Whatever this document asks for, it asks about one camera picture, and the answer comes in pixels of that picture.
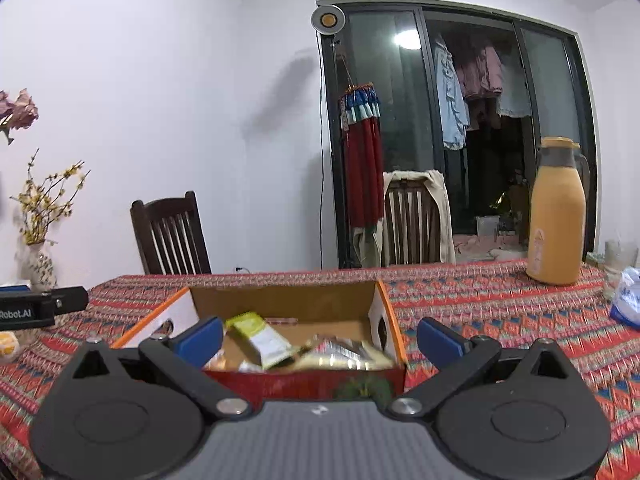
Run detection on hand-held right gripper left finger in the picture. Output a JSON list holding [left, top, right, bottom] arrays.
[[62, 316, 256, 421]]

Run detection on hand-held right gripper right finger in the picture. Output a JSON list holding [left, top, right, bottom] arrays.
[[387, 317, 576, 421]]

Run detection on yellow-green white snack packet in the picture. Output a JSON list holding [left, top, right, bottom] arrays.
[[224, 311, 307, 372]]

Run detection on orange red cardboard box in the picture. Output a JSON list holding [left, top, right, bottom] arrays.
[[111, 280, 407, 403]]

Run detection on large silver yellow snack packet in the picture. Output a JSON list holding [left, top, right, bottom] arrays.
[[272, 347, 397, 372]]

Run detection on floral print vase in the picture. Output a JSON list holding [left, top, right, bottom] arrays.
[[25, 241, 56, 291]]

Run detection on red patterned tablecloth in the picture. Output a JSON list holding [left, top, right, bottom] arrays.
[[0, 257, 640, 480]]

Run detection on yellow flower branches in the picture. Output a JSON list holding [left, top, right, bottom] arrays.
[[10, 149, 91, 246]]

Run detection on brown wooden slatted chair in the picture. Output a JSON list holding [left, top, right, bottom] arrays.
[[382, 177, 443, 267]]

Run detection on dark wooden chair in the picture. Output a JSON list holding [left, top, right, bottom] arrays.
[[130, 191, 212, 276]]

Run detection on chair with draped cloth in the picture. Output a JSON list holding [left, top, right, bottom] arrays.
[[352, 170, 457, 268]]

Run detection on yellow thermos jug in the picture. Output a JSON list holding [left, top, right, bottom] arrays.
[[526, 136, 591, 286]]

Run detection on pink artificial flowers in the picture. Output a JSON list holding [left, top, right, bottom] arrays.
[[0, 89, 40, 146]]

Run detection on red hanging tassel decoration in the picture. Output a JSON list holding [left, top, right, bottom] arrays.
[[339, 85, 383, 231]]

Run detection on clear plastic container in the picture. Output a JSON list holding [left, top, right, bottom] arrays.
[[602, 240, 638, 301]]

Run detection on blue white tissue pack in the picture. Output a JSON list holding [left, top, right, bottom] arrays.
[[610, 266, 640, 330]]

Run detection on light blue hanging shirt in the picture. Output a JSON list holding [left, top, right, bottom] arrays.
[[432, 35, 471, 151]]

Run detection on sliding glass door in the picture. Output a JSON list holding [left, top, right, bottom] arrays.
[[316, 0, 598, 268]]

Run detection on white lace hanging garment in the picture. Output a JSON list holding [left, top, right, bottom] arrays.
[[495, 85, 533, 118]]

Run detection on pink hanging garments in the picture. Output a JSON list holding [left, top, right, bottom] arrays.
[[457, 42, 503, 98]]

